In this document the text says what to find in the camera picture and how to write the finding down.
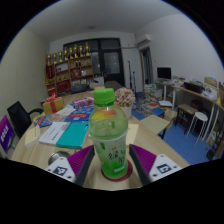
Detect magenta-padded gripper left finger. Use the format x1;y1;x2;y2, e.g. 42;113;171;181
45;144;96;188

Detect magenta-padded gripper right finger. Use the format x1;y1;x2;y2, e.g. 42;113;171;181
128;143;183;187

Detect flat round red coaster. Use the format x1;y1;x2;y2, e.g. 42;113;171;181
100;159;134;183

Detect teal hardcover book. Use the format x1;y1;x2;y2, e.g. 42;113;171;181
55;120;91;150

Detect white printed booklet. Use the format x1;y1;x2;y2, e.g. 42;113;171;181
37;121;71;146

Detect low light wooden table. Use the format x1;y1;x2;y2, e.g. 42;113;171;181
139;113;171;140

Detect beige paper notebook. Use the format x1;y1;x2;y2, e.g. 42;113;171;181
24;125;42;148

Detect colourful magazine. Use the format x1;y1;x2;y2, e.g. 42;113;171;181
32;114;56;129

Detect blue printed book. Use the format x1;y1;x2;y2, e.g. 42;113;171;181
64;105;96;123

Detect green tea bottle green cap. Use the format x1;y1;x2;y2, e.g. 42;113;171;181
87;87;130;181

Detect white round stool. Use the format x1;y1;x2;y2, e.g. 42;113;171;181
185;111;209;147

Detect small brown wooden stool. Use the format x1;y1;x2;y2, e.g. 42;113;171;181
175;102;198;135

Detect yellow gift box red ribbon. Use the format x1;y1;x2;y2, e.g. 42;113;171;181
41;92;66;116

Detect black office chair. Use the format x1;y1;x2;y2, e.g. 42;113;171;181
6;100;45;140

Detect purple sign board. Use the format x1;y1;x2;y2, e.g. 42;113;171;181
0;113;16;155

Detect purple patterned box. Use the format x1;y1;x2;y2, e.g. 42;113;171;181
72;96;95;110

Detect stack of books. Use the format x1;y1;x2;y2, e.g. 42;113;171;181
142;83;165;108

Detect pink flowers in white pot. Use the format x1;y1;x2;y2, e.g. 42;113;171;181
113;86;137;120

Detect black printer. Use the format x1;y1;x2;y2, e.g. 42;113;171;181
183;81;205;95

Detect black computer monitor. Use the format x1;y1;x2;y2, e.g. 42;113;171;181
156;66;173;81

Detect black microphone stand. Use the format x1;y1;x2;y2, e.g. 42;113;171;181
127;60;138;95

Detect wooden shelf unit with trophies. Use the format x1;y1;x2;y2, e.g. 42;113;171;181
44;42;96;97

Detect black framed glass door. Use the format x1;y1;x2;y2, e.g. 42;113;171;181
62;37;126;88

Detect long wooden wall desk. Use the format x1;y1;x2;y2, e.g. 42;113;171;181
162;80;224;160

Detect white wall air conditioner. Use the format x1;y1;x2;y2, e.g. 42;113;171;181
134;33;153;48

